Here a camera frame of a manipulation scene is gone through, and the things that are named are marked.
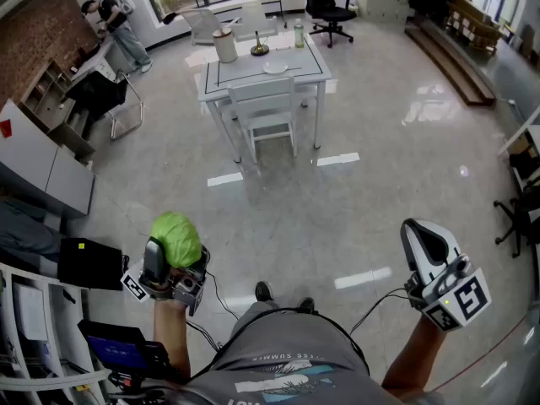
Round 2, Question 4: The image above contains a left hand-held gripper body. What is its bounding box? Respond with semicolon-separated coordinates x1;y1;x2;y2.
121;263;210;316

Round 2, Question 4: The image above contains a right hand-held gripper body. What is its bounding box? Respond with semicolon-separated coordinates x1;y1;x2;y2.
403;253;493;332

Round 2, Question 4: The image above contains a green cabbage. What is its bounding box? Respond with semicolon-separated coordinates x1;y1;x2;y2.
150;211;203;268

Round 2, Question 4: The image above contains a person's right forearm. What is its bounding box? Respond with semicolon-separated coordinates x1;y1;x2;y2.
381;313;449;400

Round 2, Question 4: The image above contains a person's left forearm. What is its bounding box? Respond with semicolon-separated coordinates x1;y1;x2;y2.
152;298;193;381

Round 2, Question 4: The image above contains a black box with yellow sticker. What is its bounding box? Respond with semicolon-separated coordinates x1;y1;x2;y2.
57;237;124;291

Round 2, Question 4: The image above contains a black swivel chair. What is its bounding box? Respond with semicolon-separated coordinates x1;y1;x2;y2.
493;186;540;259

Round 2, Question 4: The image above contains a black monitor with blue screen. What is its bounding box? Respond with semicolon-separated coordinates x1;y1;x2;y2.
78;319;170;373

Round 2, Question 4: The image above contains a person's grey printed shirt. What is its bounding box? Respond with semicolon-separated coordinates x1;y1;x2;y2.
166;301;448;405

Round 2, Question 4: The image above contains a white shelf unit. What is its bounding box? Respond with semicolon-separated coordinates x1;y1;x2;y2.
0;262;109;405

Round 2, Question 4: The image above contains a blue-grey cloth bundle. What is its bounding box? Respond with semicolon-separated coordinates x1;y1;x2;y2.
0;200;64;265

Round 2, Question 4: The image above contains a grey cabinet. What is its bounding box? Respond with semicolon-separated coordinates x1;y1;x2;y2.
0;99;96;219

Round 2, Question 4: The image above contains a long brown wooden step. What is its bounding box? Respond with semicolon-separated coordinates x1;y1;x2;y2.
404;17;497;107

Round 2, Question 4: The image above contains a metal chair with black jacket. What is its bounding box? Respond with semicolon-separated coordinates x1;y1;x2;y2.
65;69;145;141

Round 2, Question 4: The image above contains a wooden cubby shelf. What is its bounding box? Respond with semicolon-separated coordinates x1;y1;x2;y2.
19;59;96;159

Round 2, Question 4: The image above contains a white table with black lines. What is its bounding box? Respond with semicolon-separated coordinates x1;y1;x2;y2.
197;30;333;164

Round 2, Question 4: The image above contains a light wooden bench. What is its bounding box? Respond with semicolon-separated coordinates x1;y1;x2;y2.
445;0;505;57

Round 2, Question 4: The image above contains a white desk with drawers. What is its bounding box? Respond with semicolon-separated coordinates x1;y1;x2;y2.
69;35;119;84

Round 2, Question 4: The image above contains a table lamp with white shade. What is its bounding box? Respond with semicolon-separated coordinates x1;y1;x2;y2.
240;3;272;57

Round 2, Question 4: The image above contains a white mesh office chair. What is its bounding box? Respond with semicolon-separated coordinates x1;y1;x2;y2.
179;8;241;46

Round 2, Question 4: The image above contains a black office chair with armrests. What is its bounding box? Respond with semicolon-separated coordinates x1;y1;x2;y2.
294;0;359;49

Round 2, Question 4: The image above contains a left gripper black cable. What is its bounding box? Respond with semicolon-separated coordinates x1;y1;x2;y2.
185;270;241;352

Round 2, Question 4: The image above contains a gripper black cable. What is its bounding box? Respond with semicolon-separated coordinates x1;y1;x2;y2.
349;287;413;336
185;270;241;352

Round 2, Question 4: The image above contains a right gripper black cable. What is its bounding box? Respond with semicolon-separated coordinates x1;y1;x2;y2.
349;287;413;336

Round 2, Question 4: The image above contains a black cable across shirt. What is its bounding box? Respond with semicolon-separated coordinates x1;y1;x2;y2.
185;307;370;379

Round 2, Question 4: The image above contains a black camera rig mount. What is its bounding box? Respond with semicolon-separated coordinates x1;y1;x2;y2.
107;369;170;405

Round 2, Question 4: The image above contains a white cylindrical bin brown strap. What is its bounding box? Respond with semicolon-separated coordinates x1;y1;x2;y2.
212;26;240;64

